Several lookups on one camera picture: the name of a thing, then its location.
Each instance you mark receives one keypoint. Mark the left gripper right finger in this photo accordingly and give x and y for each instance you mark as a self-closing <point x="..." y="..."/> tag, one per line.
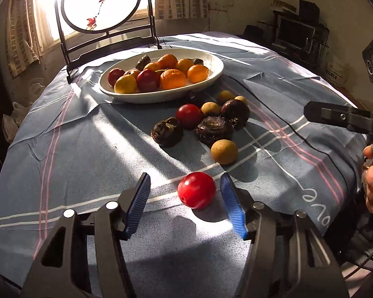
<point x="288" y="257"/>

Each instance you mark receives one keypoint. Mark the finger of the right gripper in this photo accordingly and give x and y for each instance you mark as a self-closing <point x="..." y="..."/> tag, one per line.
<point x="353" y="119"/>

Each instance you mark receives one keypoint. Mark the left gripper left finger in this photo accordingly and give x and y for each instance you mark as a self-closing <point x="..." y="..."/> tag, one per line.
<point x="61" y="267"/>

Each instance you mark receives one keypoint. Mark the red cherry tomato back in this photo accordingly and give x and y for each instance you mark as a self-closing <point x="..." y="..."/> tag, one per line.
<point x="196" y="190"/>

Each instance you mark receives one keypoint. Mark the red cherry tomato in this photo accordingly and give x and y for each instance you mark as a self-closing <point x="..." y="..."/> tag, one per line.
<point x="189" y="116"/>
<point x="196" y="190"/>

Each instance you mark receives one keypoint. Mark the large yellow-orange tomato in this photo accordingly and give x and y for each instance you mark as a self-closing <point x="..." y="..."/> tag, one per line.
<point x="125" y="85"/>

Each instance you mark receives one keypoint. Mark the dark red apple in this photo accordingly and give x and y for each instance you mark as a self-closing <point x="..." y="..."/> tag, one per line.
<point x="148" y="81"/>

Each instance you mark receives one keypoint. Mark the orange tomato back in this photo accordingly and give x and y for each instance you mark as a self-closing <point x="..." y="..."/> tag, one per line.
<point x="133" y="72"/>

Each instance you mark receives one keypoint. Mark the orange tomato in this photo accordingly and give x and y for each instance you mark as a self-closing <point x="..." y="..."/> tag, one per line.
<point x="133" y="72"/>
<point x="197" y="73"/>

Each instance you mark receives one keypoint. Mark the large orange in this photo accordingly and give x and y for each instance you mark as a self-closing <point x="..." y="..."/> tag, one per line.
<point x="172" y="79"/>

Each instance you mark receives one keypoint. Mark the dark plum front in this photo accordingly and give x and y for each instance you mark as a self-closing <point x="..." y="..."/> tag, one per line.
<point x="198" y="61"/>

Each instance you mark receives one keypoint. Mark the small mandarin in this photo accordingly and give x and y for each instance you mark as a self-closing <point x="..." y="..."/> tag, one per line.
<point x="152" y="66"/>
<point x="167" y="61"/>

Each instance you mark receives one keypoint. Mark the person's right hand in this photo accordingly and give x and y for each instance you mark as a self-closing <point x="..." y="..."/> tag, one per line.
<point x="368" y="174"/>

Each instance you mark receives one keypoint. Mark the dark shelf with monitor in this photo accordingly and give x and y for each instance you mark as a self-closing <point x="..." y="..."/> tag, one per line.
<point x="296" y="32"/>

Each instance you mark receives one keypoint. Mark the blue striped tablecloth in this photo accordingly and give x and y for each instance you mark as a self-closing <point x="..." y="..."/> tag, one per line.
<point x="78" y="148"/>

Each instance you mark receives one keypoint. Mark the dried brown fruit middle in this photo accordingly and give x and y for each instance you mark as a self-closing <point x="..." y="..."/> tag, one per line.
<point x="167" y="132"/>

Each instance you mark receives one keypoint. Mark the small longan by orange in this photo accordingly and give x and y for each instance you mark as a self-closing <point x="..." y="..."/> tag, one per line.
<point x="242" y="98"/>

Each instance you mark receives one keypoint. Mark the dark passion fruit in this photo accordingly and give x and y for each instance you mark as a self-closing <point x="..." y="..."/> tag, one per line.
<point x="236" y="112"/>

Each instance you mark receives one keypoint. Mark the small longan front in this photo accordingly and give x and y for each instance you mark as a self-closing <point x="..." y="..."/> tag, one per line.
<point x="224" y="151"/>

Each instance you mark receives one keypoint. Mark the small longan back right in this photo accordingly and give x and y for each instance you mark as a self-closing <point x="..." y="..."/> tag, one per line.
<point x="224" y="96"/>

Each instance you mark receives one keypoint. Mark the dried brown fruit front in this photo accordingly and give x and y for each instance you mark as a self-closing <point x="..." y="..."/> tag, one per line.
<point x="213" y="128"/>

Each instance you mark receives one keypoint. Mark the small longan back left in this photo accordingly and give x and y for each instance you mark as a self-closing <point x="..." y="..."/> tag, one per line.
<point x="211" y="109"/>

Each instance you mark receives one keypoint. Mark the small mandarin in plate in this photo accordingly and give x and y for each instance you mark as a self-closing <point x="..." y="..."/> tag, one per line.
<point x="152" y="66"/>

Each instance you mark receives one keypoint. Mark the white oval plate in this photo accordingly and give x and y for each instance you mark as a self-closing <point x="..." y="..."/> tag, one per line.
<point x="160" y="75"/>

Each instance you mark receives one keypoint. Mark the dried brown fruit in plate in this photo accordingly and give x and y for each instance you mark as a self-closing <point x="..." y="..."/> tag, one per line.
<point x="142" y="62"/>

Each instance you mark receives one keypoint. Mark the left window curtain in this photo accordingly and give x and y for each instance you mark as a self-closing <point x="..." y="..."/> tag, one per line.
<point x="21" y="44"/>

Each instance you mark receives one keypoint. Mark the round painted screen stand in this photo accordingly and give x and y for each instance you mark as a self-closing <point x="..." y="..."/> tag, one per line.
<point x="91" y="29"/>

